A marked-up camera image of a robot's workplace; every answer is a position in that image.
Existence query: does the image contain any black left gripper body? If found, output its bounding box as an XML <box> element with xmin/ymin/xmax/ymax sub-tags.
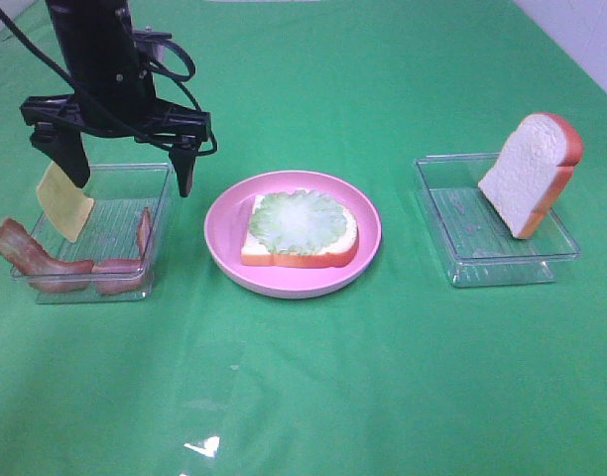
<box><xmin>20</xmin><ymin>73</ymin><xmax>212</xmax><ymax>149</ymax></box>

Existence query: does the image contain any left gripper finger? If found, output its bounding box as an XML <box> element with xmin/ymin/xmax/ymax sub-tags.
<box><xmin>30</xmin><ymin>129</ymin><xmax>90</xmax><ymax>188</ymax></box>
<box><xmin>169</xmin><ymin>146</ymin><xmax>197</xmax><ymax>197</ymax></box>

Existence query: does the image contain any yellow cheese slice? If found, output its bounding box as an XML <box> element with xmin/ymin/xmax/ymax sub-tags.
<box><xmin>36</xmin><ymin>163</ymin><xmax>94</xmax><ymax>243</ymax></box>

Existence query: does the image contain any bacon strip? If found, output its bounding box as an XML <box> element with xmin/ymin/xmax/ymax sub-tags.
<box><xmin>92</xmin><ymin>207</ymin><xmax>152</xmax><ymax>296</ymax></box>
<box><xmin>0</xmin><ymin>217</ymin><xmax>94</xmax><ymax>276</ymax></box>

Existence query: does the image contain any green lettuce leaf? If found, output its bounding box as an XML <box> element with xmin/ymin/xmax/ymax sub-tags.
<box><xmin>248</xmin><ymin>188</ymin><xmax>348</xmax><ymax>258</ymax></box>

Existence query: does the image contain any bread slice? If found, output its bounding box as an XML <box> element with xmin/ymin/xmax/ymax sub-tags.
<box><xmin>240</xmin><ymin>191</ymin><xmax>360</xmax><ymax>269</ymax></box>
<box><xmin>478</xmin><ymin>111</ymin><xmax>583</xmax><ymax>240</ymax></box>

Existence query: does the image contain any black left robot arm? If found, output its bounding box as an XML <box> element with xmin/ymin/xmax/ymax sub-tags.
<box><xmin>21</xmin><ymin>1</ymin><xmax>215</xmax><ymax>197</ymax></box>

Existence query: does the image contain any clear left plastic tray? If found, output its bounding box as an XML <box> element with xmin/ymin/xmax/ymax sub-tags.
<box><xmin>10</xmin><ymin>163</ymin><xmax>177</xmax><ymax>303</ymax></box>

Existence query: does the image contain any clear plastic tray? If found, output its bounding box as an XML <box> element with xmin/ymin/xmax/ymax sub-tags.
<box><xmin>10</xmin><ymin>163</ymin><xmax>177</xmax><ymax>303</ymax></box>
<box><xmin>414</xmin><ymin>153</ymin><xmax>580</xmax><ymax>288</ymax></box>

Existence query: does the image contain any pink round plate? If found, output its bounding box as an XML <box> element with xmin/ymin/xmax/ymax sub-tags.
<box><xmin>204</xmin><ymin>171</ymin><xmax>382</xmax><ymax>298</ymax></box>

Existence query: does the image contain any green tablecloth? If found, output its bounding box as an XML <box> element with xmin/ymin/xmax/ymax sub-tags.
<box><xmin>0</xmin><ymin>1</ymin><xmax>607</xmax><ymax>475</ymax></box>

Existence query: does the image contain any clear right plastic tray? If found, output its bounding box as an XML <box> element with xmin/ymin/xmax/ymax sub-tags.
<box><xmin>414</xmin><ymin>153</ymin><xmax>580</xmax><ymax>288</ymax></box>

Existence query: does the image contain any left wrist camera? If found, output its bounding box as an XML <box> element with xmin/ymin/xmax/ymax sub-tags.
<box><xmin>132</xmin><ymin>30</ymin><xmax>173</xmax><ymax>62</ymax></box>

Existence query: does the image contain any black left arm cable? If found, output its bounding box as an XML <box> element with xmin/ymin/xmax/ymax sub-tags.
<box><xmin>0</xmin><ymin>0</ymin><xmax>220</xmax><ymax>156</ymax></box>

